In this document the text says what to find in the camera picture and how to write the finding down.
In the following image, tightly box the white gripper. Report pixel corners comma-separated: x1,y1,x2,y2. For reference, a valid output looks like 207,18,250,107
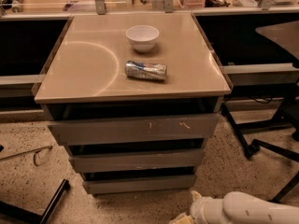
169,190,213,224

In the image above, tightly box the black office chair base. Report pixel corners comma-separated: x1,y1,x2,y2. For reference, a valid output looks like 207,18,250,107
248,139,298,203

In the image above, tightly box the white bowl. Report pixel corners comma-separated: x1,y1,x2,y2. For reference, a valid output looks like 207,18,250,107
126,25,160,52

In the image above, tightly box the thin metal rod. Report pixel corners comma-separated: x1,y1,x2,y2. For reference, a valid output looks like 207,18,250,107
0,146,52,166

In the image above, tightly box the crushed silver blue can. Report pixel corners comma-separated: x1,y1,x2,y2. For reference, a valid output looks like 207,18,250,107
124,61,167,81

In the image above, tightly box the black stand leg left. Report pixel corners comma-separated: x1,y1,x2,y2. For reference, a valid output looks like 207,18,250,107
0,179,70,224

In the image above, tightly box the grey drawer cabinet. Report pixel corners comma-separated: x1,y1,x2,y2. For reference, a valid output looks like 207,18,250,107
31,12,234,196

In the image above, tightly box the grey middle drawer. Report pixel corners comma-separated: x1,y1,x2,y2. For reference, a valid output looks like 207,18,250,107
69,148,204,173

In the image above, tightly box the grey drawer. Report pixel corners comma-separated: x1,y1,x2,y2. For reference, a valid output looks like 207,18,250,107
82,166,196,195
49,113,219,146
69,148,204,173

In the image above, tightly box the grey top drawer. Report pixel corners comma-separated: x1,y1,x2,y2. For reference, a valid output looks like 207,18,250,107
49,113,219,146

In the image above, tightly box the grey bottom drawer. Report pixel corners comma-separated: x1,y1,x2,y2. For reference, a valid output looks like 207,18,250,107
82,166,196,195

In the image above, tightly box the black desk frame leg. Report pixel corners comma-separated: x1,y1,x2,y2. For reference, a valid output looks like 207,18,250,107
221,105,295,161

